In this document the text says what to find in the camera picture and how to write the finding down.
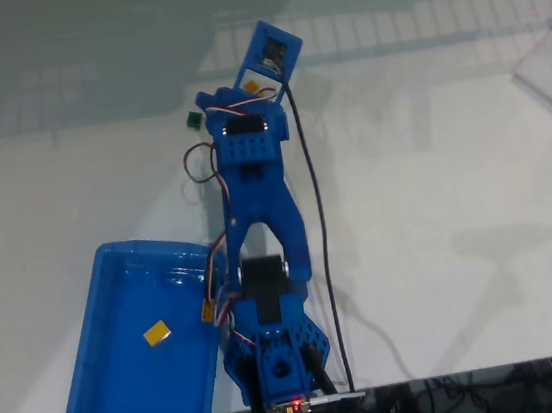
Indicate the controller board with red led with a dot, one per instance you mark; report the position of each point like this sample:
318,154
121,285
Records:
290,407

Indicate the blue gripper camera mount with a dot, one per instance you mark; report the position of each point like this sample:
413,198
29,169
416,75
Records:
256,42

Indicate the green lego brick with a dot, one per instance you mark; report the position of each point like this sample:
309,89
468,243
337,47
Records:
193,121

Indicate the blue plastic bin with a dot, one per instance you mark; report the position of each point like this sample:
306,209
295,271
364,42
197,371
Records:
125,376

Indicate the yellow lego brick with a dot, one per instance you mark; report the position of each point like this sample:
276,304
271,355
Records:
251,87
157,333

